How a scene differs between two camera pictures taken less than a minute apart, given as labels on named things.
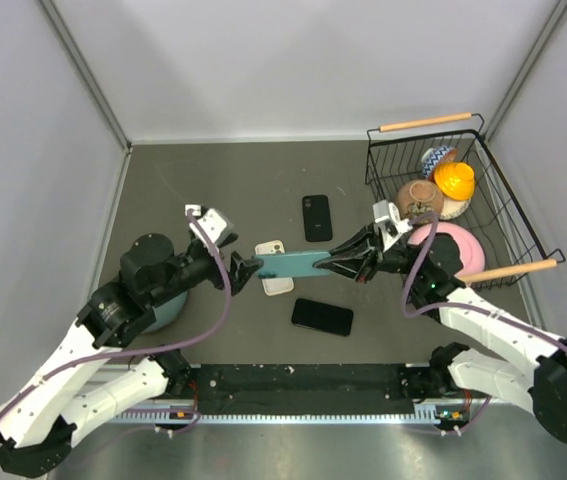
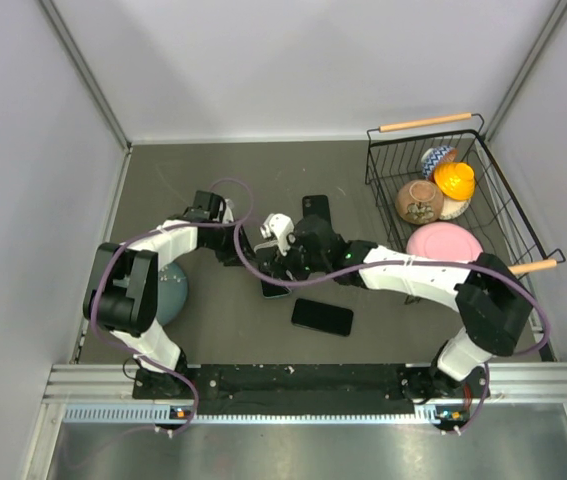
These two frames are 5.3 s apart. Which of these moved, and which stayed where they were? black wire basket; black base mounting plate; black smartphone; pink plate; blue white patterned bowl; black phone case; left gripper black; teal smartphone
Moved: left gripper black; teal smartphone
Stayed: blue white patterned bowl; black wire basket; pink plate; black smartphone; black base mounting plate; black phone case
